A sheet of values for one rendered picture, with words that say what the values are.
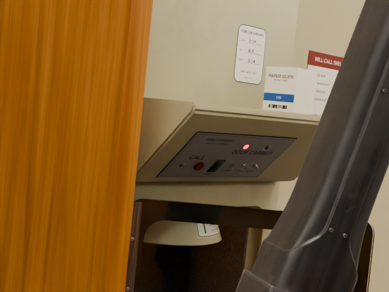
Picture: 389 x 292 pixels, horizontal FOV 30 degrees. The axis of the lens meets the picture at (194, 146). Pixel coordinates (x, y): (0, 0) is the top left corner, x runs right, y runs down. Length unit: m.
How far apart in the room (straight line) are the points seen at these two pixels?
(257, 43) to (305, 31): 0.83
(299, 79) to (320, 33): 0.95
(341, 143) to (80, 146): 0.35
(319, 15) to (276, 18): 0.84
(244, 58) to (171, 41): 0.14
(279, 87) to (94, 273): 0.37
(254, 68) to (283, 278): 0.56
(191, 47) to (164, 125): 0.16
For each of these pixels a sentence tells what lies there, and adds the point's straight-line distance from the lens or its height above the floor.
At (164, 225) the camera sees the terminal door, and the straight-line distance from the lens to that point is 0.87.
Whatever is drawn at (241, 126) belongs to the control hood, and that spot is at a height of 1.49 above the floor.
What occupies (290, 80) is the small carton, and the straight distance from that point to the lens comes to 0.98.
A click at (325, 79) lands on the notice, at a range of 1.94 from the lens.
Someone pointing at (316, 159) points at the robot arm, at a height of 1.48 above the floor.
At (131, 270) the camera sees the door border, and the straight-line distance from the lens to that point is 0.88.
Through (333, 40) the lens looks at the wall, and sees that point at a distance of 1.97.
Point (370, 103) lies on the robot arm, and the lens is 0.54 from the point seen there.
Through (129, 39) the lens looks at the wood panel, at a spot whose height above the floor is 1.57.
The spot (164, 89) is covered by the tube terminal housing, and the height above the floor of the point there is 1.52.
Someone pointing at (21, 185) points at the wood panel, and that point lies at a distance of 0.89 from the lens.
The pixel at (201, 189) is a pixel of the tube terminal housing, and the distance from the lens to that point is 0.97.
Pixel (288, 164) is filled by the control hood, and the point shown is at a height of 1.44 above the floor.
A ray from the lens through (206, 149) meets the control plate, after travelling 0.86.
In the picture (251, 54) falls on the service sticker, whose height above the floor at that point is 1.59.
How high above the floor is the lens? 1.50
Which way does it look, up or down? 3 degrees down
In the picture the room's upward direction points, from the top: 6 degrees clockwise
